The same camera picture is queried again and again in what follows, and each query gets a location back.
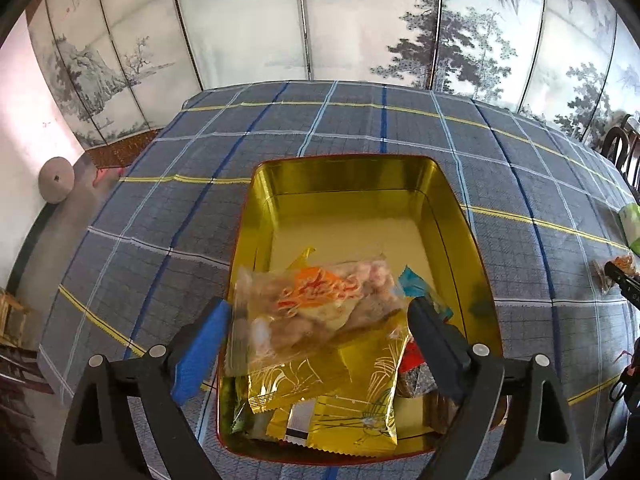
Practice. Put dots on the grey cake packet red label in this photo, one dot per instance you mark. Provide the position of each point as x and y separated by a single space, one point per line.
415 380

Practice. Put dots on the blue plaid tablecloth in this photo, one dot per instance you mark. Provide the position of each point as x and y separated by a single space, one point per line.
175 240

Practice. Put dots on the green tissue pack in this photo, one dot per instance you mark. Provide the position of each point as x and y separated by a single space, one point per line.
632 225

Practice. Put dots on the red and gold tin box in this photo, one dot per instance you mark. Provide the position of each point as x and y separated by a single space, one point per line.
350 210

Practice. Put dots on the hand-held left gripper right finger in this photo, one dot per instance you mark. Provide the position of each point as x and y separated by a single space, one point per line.
435 340

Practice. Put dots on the clear peanut packet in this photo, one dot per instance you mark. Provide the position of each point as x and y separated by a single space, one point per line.
300 310
625 260

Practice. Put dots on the teal candy wrapper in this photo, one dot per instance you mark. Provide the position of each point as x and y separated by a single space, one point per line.
415 285

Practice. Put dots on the round white disc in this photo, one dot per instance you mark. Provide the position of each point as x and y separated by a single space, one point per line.
57 180

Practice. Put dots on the painted folding screen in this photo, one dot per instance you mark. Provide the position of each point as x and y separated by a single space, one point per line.
350 20

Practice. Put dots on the green yellow snack packet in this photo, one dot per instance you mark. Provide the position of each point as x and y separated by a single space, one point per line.
239 420

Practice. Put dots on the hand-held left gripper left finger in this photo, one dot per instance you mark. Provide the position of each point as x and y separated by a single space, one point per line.
200 355

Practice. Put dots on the blue cracker packet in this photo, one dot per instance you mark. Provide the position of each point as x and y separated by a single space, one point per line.
300 417

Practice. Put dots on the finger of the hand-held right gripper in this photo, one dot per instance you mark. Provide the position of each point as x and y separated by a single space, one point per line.
627 282

